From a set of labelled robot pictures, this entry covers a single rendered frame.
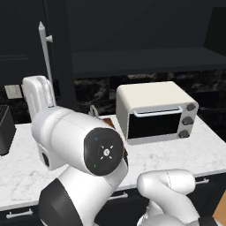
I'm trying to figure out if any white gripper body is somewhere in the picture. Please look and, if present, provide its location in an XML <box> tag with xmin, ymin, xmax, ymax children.
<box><xmin>21</xmin><ymin>75</ymin><xmax>57</xmax><ymax>122</ymax></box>

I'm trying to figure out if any black cabinet door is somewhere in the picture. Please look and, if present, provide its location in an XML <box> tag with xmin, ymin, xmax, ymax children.
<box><xmin>43</xmin><ymin>0</ymin><xmax>79</xmax><ymax>111</ymax></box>
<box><xmin>202</xmin><ymin>5</ymin><xmax>226</xmax><ymax>57</ymax></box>

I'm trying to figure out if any brown wooden tray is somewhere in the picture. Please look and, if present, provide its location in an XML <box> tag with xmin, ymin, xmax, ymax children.
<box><xmin>101</xmin><ymin>117</ymin><xmax>117</xmax><ymax>130</ymax></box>

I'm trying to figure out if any black toaster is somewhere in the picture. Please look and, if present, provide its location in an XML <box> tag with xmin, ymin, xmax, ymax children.
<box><xmin>0</xmin><ymin>104</ymin><xmax>18</xmax><ymax>156</ymax></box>

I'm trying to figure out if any white toaster oven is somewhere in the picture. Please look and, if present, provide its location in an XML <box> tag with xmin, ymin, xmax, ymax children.
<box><xmin>115</xmin><ymin>81</ymin><xmax>200</xmax><ymax>146</ymax></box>

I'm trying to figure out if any black drawer front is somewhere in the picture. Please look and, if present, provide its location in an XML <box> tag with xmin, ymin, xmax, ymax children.
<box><xmin>93</xmin><ymin>188</ymin><xmax>149</xmax><ymax>226</ymax></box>
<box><xmin>188</xmin><ymin>172</ymin><xmax>226</xmax><ymax>219</ymax></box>
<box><xmin>0</xmin><ymin>205</ymin><xmax>41</xmax><ymax>226</ymax></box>

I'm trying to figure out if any grey toaster oven knob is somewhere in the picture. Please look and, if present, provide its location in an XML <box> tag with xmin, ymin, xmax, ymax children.
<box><xmin>182</xmin><ymin>116</ymin><xmax>193</xmax><ymax>126</ymax></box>
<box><xmin>178</xmin><ymin>130</ymin><xmax>191</xmax><ymax>139</ymax></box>
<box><xmin>186</xmin><ymin>102</ymin><xmax>198</xmax><ymax>112</ymax></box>

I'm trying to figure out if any white wall socket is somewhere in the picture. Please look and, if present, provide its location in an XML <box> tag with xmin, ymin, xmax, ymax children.
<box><xmin>4</xmin><ymin>84</ymin><xmax>24</xmax><ymax>100</ymax></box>

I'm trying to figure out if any white cabinet door handle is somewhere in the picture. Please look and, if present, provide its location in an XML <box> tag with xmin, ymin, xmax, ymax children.
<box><xmin>38</xmin><ymin>21</ymin><xmax>55</xmax><ymax>87</ymax></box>

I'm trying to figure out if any black neighbouring wall cabinet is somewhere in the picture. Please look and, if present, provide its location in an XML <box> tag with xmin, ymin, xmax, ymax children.
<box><xmin>0</xmin><ymin>0</ymin><xmax>46</xmax><ymax>78</ymax></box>

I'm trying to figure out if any white drawer handle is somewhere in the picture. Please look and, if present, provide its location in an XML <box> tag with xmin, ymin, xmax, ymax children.
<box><xmin>5</xmin><ymin>207</ymin><xmax>34</xmax><ymax>220</ymax></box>
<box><xmin>108</xmin><ymin>191</ymin><xmax>129</xmax><ymax>201</ymax></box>
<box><xmin>194</xmin><ymin>177</ymin><xmax>211</xmax><ymax>186</ymax></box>

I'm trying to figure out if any white toaster oven handle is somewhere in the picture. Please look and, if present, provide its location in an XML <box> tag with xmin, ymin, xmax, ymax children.
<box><xmin>132</xmin><ymin>106</ymin><xmax>185</xmax><ymax>118</ymax></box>

